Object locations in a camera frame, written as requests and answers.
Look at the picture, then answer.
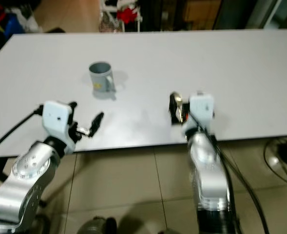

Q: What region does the gold metal spoon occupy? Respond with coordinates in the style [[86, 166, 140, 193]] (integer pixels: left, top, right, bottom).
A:
[[170, 91, 191, 142]]

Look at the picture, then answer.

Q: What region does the grey mug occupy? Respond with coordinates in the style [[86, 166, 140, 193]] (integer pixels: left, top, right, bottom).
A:
[[89, 62, 115, 95]]

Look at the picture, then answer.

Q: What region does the white plastic bag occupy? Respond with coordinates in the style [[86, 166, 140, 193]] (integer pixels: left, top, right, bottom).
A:
[[19, 10, 39, 34]]

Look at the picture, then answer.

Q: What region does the blue bag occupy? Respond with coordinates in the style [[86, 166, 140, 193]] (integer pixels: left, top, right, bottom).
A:
[[4, 17, 25, 39]]

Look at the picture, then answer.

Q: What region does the grey robot foot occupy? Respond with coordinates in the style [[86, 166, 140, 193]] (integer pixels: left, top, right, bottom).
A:
[[80, 216, 117, 234]]

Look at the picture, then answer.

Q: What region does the brown cardboard box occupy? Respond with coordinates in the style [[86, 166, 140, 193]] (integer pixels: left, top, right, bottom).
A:
[[182, 0, 223, 31]]

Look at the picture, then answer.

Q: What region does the red cloth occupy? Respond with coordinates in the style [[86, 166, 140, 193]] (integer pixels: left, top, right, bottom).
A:
[[116, 7, 139, 24]]

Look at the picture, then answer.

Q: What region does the white rack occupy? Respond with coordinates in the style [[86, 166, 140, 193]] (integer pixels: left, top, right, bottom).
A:
[[99, 0, 144, 34]]

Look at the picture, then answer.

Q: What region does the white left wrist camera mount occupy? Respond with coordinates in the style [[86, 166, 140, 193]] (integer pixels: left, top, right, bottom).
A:
[[42, 100, 74, 145]]

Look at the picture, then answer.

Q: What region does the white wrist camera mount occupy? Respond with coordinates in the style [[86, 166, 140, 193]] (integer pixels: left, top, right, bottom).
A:
[[42, 100, 74, 145], [182, 92, 216, 133]]

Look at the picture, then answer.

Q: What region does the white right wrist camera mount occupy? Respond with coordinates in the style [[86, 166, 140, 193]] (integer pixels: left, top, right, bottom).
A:
[[182, 92, 216, 133]]

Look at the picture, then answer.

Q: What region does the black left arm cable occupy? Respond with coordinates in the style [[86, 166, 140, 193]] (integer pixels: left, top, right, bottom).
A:
[[0, 104, 44, 153]]

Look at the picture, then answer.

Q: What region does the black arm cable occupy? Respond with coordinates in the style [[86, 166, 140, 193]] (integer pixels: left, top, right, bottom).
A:
[[192, 109, 270, 234], [0, 104, 44, 153]]

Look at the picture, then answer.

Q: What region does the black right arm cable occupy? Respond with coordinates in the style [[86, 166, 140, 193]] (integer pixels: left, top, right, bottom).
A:
[[192, 109, 270, 234]]

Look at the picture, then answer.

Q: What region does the black wire fan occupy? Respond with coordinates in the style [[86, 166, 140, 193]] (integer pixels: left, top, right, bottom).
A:
[[263, 136, 287, 184]]

